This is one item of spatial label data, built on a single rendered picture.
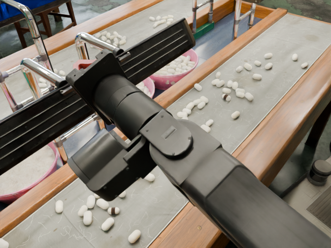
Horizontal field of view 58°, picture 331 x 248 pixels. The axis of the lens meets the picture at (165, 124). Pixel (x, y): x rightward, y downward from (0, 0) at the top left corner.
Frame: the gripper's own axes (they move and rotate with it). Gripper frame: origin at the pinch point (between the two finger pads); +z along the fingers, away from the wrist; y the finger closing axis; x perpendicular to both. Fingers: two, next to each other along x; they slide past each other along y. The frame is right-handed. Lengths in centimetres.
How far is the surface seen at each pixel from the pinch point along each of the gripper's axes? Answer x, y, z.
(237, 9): 76, 59, 42
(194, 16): 69, 67, 65
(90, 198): -18.4, 40.0, 8.1
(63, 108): -6.7, 10.2, 7.2
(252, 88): 50, 67, 12
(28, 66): -6.1, 6.8, 20.6
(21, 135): -15.0, 7.2, 5.2
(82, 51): 6.1, 16.5, 26.9
